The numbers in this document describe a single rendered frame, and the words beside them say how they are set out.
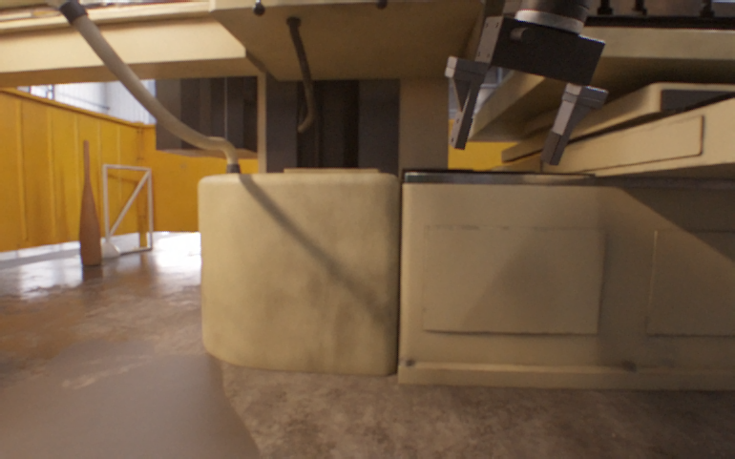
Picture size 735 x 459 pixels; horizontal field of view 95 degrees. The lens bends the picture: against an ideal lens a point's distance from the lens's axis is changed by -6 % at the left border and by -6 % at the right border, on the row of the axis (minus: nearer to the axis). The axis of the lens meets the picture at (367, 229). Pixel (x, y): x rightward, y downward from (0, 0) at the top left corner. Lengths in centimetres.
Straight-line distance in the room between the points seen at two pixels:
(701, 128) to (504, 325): 65
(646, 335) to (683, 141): 62
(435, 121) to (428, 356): 101
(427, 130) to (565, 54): 123
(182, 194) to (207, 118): 216
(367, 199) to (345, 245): 15
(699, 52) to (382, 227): 85
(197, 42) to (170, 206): 270
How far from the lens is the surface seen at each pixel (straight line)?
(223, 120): 188
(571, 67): 50
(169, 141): 200
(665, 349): 137
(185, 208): 399
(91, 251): 334
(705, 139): 89
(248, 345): 122
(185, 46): 159
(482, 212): 106
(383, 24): 124
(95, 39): 94
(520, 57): 47
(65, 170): 361
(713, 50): 115
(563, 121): 54
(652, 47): 107
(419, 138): 167
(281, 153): 174
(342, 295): 109
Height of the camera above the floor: 53
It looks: 5 degrees down
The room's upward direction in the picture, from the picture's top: 1 degrees clockwise
